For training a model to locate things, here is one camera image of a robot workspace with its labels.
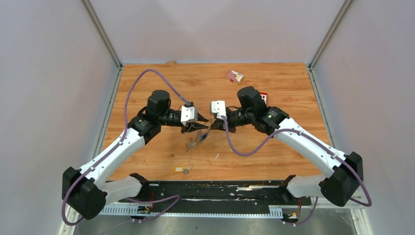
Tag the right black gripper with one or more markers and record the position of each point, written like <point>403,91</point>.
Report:
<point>218,124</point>

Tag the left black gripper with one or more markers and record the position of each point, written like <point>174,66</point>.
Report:
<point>192,127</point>

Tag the yellow key tag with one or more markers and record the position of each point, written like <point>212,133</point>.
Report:
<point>178,169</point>

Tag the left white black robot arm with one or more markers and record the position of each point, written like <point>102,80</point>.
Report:
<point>88,190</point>

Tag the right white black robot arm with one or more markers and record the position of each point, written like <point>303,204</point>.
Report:
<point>341,174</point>

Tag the blue key tag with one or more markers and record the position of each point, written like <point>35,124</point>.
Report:
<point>203,137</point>

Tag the pink picture block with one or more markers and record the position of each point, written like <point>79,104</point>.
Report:
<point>234,77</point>

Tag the red white window brick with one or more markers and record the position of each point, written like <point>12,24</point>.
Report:
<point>264,97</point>

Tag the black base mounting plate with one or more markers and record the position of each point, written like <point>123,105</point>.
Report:
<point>218,197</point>

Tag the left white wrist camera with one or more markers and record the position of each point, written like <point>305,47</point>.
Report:
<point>188,114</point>

